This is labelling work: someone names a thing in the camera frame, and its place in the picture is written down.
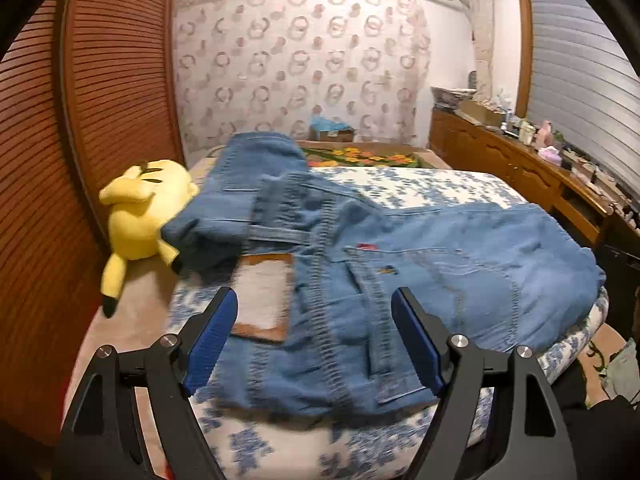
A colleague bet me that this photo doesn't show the blue denim jeans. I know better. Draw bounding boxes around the blue denim jeans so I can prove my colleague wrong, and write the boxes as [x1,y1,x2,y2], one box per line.
[162,132,605,416]

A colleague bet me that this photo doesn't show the floral beige bed blanket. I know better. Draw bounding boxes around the floral beige bed blanket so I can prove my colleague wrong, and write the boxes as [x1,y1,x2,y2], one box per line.
[181,142,604,404]

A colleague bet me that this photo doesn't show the blue floral white quilt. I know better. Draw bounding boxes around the blue floral white quilt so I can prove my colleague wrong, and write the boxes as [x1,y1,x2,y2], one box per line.
[167,166,611,480]

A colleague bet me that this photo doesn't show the yellow plush toy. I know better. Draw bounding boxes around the yellow plush toy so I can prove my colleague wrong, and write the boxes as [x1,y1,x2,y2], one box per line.
[99,159,198,318]

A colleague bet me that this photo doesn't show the pink tissue pack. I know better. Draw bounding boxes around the pink tissue pack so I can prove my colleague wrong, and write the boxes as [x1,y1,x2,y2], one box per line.
[537,145,562,167]

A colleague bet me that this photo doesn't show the pink figurine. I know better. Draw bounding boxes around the pink figurine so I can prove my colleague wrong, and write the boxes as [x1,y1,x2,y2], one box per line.
[534,120,554,150]

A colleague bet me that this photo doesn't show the long wooden sideboard cabinet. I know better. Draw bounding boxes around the long wooden sideboard cabinet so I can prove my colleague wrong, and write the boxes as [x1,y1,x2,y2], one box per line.
[428,106,640,252]

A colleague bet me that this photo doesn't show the open cardboard box on sideboard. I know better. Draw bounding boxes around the open cardboard box on sideboard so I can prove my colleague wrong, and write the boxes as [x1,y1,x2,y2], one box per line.
[458,100,506,127]

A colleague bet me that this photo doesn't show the brown louvered wardrobe door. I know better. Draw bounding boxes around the brown louvered wardrobe door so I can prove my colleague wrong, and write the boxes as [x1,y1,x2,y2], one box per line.
[1,0,183,446]

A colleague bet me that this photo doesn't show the grey window shutter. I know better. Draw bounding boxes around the grey window shutter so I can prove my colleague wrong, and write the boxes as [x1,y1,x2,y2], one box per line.
[527,0,639,193]

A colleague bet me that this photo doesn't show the cardboard box with blue items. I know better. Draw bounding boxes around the cardboard box with blue items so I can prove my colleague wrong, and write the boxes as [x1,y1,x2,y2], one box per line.
[309,115,355,142]

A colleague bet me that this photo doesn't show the patterned lace curtain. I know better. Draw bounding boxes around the patterned lace curtain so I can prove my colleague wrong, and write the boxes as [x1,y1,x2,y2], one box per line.
[172,0,431,159]

